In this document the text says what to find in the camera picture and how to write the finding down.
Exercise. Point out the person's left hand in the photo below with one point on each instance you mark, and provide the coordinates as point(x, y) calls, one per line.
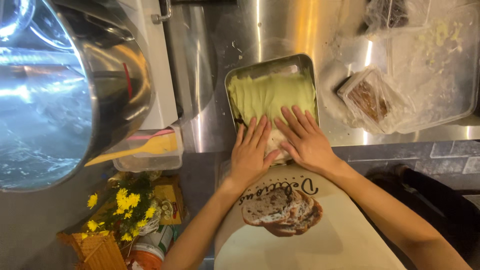
point(247, 161)

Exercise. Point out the person's right hand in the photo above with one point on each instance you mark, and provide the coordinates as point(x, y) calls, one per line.
point(309, 150)

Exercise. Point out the pale green dough sheet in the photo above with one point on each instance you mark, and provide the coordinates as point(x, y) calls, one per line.
point(266, 93)

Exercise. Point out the wrapped container of brown filling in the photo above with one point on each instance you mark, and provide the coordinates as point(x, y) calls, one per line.
point(369, 99)

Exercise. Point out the yellow cardboard box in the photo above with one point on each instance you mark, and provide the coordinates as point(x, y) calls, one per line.
point(170, 198)

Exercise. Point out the cream apron with bread print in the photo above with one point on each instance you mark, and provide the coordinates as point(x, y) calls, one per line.
point(337, 232)

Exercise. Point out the rectangular metal baking tray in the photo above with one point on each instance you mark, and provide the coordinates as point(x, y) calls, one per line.
point(240, 71)

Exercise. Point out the small clear plastic tub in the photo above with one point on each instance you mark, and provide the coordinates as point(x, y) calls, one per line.
point(150, 161)

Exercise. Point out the yellow spatula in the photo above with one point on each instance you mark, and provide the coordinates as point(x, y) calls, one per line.
point(150, 147)

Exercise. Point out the pink spatula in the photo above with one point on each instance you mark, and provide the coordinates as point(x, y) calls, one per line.
point(150, 135)

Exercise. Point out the white stand mixer body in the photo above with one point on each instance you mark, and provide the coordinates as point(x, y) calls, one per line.
point(159, 75)

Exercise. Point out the bunch of yellow flowers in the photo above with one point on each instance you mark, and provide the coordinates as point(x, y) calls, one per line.
point(127, 210)

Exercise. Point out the orange and white tin can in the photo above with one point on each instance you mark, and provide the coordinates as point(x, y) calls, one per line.
point(150, 251)

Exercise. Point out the person's dark trousers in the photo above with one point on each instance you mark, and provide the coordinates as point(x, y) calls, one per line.
point(435, 202)

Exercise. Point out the large clear plastic container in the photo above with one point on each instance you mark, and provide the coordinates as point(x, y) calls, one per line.
point(435, 75)

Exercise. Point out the clear bag with dark contents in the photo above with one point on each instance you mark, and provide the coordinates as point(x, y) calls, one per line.
point(393, 15)

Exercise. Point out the metal mixer lever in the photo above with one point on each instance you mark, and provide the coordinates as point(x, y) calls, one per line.
point(164, 17)

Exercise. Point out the woven wicker basket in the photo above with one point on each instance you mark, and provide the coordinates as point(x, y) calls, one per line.
point(97, 251)

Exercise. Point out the large steel mixing bowl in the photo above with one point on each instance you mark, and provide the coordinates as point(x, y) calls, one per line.
point(56, 101)

